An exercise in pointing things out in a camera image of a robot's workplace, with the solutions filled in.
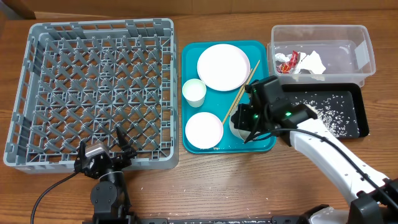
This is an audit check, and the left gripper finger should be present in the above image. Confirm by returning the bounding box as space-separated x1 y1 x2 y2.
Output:
77 141 86 164
116 127 130 152

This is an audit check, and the grey bowl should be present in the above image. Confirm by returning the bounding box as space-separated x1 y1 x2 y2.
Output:
229 107 250 141

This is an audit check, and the wooden chopstick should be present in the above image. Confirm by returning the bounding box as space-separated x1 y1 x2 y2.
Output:
222 60 260 124
227 68 253 117

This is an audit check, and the red snack wrapper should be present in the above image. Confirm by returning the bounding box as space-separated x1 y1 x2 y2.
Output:
276 51 299 73

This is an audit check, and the white rice pile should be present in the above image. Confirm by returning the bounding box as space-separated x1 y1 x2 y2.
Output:
287 91 359 139

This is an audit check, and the large white plate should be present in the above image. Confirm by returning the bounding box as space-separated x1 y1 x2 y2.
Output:
197 44 251 91

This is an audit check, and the white napkin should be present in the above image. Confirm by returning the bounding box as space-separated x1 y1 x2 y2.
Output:
275 51 326 74

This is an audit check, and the small white plate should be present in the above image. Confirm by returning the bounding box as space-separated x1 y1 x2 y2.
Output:
185 112 223 149

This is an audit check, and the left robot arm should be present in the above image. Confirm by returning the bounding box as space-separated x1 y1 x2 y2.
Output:
74 128 141 224

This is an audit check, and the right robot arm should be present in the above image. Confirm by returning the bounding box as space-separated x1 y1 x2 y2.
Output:
231 76 397 224

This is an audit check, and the black waste tray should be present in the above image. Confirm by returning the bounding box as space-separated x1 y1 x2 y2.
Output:
282 83 369 139

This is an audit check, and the grey plastic dish rack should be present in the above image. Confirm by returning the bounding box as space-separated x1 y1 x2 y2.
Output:
3 18 179 174

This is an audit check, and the clear plastic bin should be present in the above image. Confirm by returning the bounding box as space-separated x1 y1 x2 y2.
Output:
267 25 376 87

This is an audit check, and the teal serving tray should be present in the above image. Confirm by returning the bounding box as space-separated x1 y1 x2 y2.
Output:
181 40 276 154

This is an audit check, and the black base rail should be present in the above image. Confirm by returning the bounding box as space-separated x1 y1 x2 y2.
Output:
82 216 312 224

